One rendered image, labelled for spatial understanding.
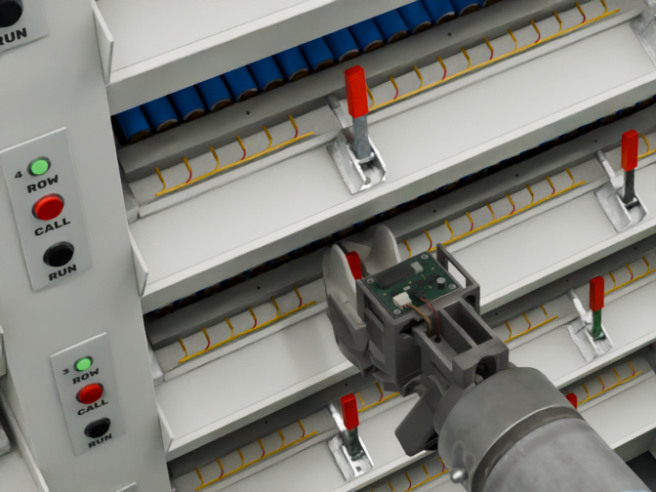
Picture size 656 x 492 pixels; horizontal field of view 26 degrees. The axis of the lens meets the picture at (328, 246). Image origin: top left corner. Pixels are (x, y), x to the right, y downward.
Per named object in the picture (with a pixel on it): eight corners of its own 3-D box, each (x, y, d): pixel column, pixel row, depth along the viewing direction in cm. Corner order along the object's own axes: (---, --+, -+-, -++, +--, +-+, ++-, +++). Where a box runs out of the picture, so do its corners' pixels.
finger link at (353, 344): (364, 277, 107) (429, 348, 102) (365, 294, 109) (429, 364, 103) (311, 303, 106) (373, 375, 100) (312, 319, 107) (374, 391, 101)
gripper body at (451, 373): (438, 234, 102) (537, 339, 94) (439, 317, 108) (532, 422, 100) (346, 275, 99) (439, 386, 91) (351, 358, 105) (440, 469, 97)
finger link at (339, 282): (326, 202, 108) (392, 272, 102) (331, 259, 112) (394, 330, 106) (291, 219, 107) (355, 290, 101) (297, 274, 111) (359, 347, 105)
